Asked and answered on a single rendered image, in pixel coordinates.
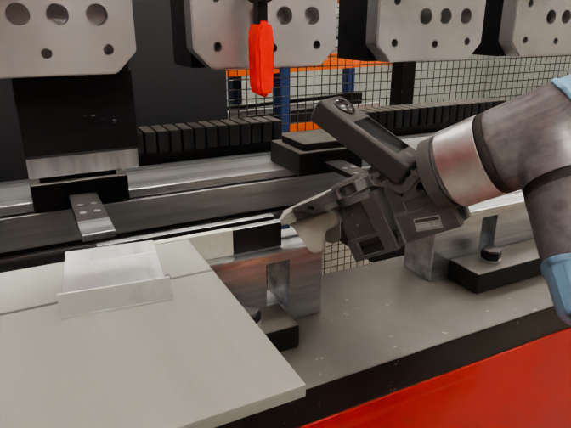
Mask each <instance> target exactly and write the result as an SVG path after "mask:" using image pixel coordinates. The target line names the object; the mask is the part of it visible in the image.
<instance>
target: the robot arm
mask: <svg viewBox="0 0 571 428"><path fill-rule="evenodd" d="M311 120H312V122H314V123H315V124H316V125H318V126H319V127H321V128H322V129H323V130H324V131H326V132H327V133H329V134H330V135H331V136H332V137H333V138H335V139H336V140H337V141H339V142H340V143H341V144H343V145H344V146H346V147H347V148H348V149H350V150H351V151H352V152H354V153H355V154H356V155H357V156H358V157H360V158H361V159H362V160H364V161H365V162H367V163H368V164H369V165H371V167H370V168H369V169H367V170H364V171H362V172H360V173H358V174H355V175H353V176H351V177H349V178H347V179H345V180H343V181H341V182H340V183H338V184H336V185H334V186H332V187H331V189H328V190H326V191H325V192H323V193H321V194H317V195H315V196H314V197H311V198H309V199H307V200H305V201H303V202H300V203H298V204H296V205H294V206H291V207H289V208H288V209H286V210H284V211H283V213H282V214H281V216H280V219H279V220H280V223H281V226H284V225H287V224H288V225H290V226H292V227H293V228H294V229H295V231H296V232H297V234H298V235H299V237H300V238H301V239H302V241H303V243H304V244H305V245H306V246H307V247H308V249H309V250H310V251H311V252H313V253H314V254H320V253H322V252H323V251H324V250H325V242H328V243H332V244H333V243H336V242H337V241H339V240H340V238H341V222H343V224H344V225H343V228H344V231H345V233H346V235H347V237H348V240H349V241H348V242H347V243H348V247H349V249H350V251H351V252H352V254H353V258H354V260H355V261H356V262H359V261H363V260H365V259H368V258H372V257H374V256H379V255H382V254H385V253H388V252H391V251H396V250H399V249H400V248H401V247H402V246H403V245H404V244H406V243H409V242H411V241H415V240H418V239H423V238H426V237H428V236H431V235H435V234H439V233H442V232H445V231H448V230H451V229H454V228H458V227H461V226H462V225H463V224H464V221H465V220H467V219H468V218H469V217H470V216H471V215H472V214H471V212H470V210H469V207H468V206H472V205H475V204H478V203H481V202H484V201H486V200H491V199H493V198H496V197H499V196H502V195H504V194H509V193H511V192H514V191H518V190H520V189H521V190H522V192H523V198H524V202H525V205H526V208H527V212H528V215H529V221H530V224H531V228H532V231H533V234H534V240H535V243H536V247H537V250H538V253H539V257H540V272H541V275H542V276H543V278H544V279H545V280H546V283H547V286H548V289H549V291H550V294H551V299H552V301H553V305H554V307H555V310H556V313H557V316H558V317H559V318H560V319H561V320H562V321H563V322H564V323H566V324H569V325H571V74H569V75H567V76H564V77H561V78H556V77H555V78H553V79H551V80H550V82H548V83H547V84H545V85H543V86H541V87H537V88H536V89H534V90H531V91H529V92H527V93H524V94H522V95H520V96H518V97H516V98H514V99H511V100H508V101H506V102H505V103H502V104H499V105H497V106H495V107H493V108H491V109H489V110H486V111H484V112H482V113H480V114H478V115H474V116H472V117H469V118H467V119H465V120H463V121H460V122H458V123H456V124H454V125H452V126H449V127H446V128H445V129H442V130H440V131H438V132H436V133H435V135H434V136H432V137H430V138H427V139H424V140H422V141H420V143H418V144H417V147H416V150H415V149H413V148H412V147H410V146H409V145H408V144H407V143H405V142H404V141H403V140H401V139H400V138H398V137H397V136H395V135H394V134H393V133H391V132H389V131H388V130H387V129H386V128H385V127H383V126H382V125H380V124H379V123H378V122H376V121H374V120H373V119H372V118H370V117H369V116H368V115H366V114H365V113H364V112H363V111H361V110H360V109H358V108H357V107H355V106H354V105H353V104H351V103H350V102H348V101H347V100H346V99H345V98H343V97H342V96H336V97H333V98H329V99H323V100H320V101H319V102H318V103H317V104H316V106H315V108H314V111H313V113H312V115H311ZM380 250H382V251H380ZM375 251H376V252H375ZM372 252H374V253H372ZM369 253H371V254H369ZM366 254H368V255H366Z"/></svg>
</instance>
